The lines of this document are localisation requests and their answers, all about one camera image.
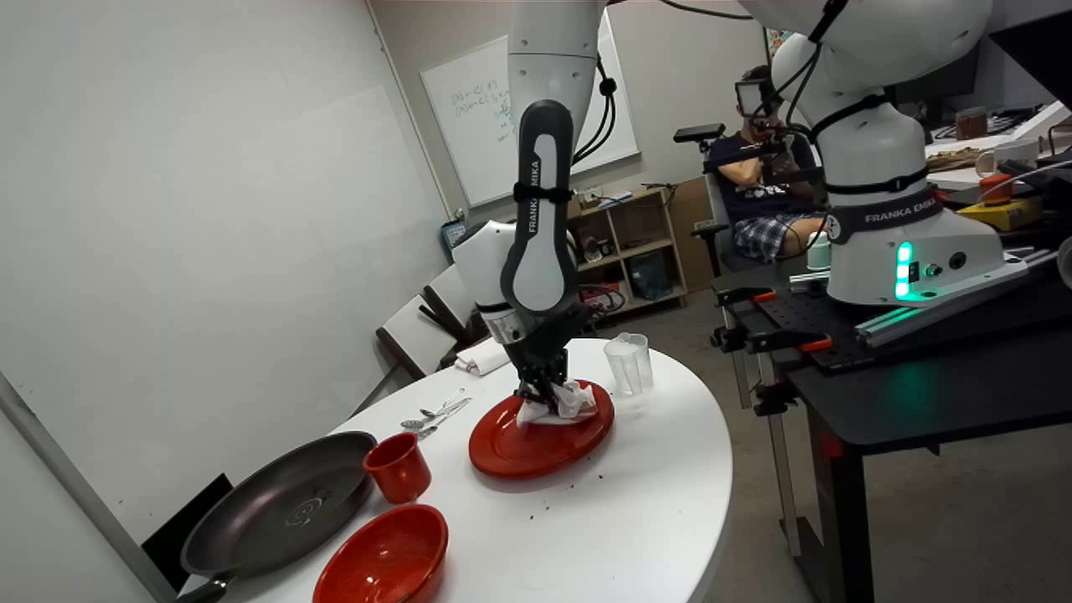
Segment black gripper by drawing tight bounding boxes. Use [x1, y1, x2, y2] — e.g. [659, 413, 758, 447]
[506, 313, 584, 404]

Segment white red-striped tea towel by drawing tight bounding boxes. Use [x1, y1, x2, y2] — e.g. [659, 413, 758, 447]
[517, 381, 595, 428]

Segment red plate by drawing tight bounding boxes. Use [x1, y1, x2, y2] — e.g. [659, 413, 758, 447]
[470, 381, 613, 480]

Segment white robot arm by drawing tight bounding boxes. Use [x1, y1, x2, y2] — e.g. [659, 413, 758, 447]
[451, 0, 605, 414]

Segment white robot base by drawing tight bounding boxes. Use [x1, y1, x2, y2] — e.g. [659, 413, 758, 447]
[740, 0, 1002, 306]

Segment folded white cloth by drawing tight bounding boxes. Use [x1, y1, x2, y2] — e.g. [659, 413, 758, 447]
[455, 337, 509, 375]

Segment clear plastic measuring cup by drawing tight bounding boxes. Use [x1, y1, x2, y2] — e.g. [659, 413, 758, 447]
[603, 332, 652, 394]

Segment metal fork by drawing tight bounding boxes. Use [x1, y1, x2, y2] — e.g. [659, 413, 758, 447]
[401, 402, 461, 436]

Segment metal spoon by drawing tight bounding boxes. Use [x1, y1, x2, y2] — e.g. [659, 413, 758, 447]
[405, 394, 474, 428]

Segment wooden shelf unit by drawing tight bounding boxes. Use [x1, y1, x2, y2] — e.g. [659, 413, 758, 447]
[567, 187, 686, 323]

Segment red mug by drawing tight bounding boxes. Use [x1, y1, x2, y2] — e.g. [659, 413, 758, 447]
[362, 431, 432, 504]

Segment round white table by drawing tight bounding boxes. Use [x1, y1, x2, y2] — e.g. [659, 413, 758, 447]
[178, 334, 736, 603]

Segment black office chair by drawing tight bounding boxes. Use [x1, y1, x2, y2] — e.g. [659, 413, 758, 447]
[675, 125, 764, 278]

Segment red bowl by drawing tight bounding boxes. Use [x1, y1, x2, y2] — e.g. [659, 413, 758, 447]
[310, 504, 449, 603]

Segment whiteboard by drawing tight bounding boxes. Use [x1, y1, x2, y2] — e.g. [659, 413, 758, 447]
[423, 21, 641, 209]

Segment dark frying pan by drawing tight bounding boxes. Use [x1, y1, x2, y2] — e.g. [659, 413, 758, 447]
[173, 431, 375, 603]

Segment seated person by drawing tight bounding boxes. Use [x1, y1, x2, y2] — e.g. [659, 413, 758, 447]
[707, 67, 824, 264]

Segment black desk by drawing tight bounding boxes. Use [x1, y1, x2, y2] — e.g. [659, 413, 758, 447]
[712, 267, 1072, 603]

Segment orange-handled clamp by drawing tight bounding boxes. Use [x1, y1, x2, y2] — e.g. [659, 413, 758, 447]
[717, 286, 830, 332]
[711, 326, 835, 355]

